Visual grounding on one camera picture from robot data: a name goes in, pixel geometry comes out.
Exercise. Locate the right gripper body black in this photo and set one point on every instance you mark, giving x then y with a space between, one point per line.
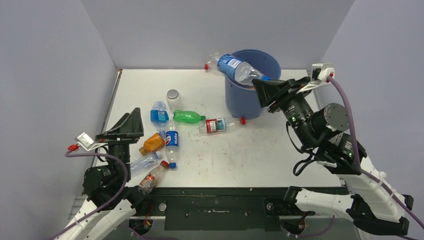
291 104

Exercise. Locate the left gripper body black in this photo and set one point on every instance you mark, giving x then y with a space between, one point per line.
119 149

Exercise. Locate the blue label blue cap bottle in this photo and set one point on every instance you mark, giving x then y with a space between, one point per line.
238 70

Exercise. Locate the pepsi bottle blue cap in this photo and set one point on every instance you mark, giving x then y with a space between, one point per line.
172 149

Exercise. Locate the red label clear bottle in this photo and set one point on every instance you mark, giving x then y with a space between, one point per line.
220 125

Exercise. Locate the clear bottle near left arm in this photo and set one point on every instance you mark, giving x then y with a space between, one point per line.
145 161

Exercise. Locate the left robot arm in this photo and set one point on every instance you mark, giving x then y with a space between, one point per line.
108 200

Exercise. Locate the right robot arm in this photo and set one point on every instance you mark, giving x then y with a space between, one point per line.
372 205

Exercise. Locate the blue plastic bin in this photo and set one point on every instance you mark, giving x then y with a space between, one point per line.
241 101

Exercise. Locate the crushed blue label bottle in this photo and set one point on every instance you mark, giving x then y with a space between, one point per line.
159 117

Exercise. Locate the small orange bottle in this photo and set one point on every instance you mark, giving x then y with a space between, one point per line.
152 144

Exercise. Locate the small red cap bottle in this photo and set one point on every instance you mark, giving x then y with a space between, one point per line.
152 179

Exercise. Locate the clear jar silver lid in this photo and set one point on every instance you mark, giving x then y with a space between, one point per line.
174 100

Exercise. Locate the green plastic bottle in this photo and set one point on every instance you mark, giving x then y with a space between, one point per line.
187 117

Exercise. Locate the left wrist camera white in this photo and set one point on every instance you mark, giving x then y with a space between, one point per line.
84 141

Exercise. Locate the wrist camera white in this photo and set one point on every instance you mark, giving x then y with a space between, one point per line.
319 76
84 141

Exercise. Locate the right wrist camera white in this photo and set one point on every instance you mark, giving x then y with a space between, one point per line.
319 76

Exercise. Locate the red cap bottle by wall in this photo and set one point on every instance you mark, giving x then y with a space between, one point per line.
211 65

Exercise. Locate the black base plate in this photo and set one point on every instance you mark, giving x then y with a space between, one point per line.
217 208

